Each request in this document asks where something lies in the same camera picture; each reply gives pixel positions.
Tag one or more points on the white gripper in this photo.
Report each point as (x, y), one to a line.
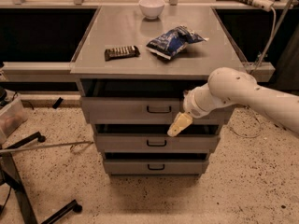
(191, 105)

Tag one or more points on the grey top drawer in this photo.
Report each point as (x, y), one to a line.
(121, 110)

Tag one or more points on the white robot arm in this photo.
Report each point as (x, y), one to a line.
(226, 86)

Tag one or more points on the grey drawer cabinet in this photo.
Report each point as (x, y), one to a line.
(149, 76)

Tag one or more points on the grey bottom drawer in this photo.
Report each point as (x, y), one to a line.
(147, 167)

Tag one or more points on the blue chip bag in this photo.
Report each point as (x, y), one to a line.
(169, 44)

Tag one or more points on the dark chocolate bar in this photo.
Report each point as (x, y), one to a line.
(121, 53)

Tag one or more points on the thin metal rod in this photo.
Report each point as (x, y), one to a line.
(43, 146)

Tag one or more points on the white ceramic bowl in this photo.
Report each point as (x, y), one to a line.
(151, 9)

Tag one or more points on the small black floor object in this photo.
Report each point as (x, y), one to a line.
(57, 103)

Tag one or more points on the clear plastic storage bin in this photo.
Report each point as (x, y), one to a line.
(12, 115)

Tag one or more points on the black rolling stand base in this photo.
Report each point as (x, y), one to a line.
(10, 175)

